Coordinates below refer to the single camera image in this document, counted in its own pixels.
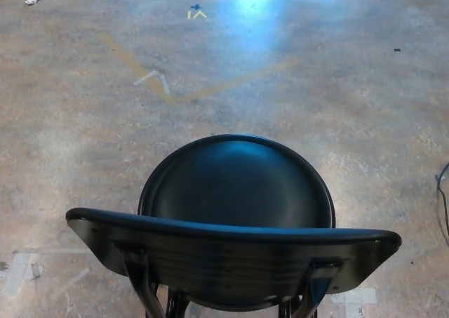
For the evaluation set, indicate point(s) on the white tape strip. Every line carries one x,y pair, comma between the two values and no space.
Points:
145,77

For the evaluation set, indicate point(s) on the blue tape cross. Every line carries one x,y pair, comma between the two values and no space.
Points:
195,7

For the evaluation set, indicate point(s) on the black swivel chair with backrest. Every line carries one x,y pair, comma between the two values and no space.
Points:
238,191

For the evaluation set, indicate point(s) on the yellow tape chevron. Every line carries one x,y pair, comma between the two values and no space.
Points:
200,13

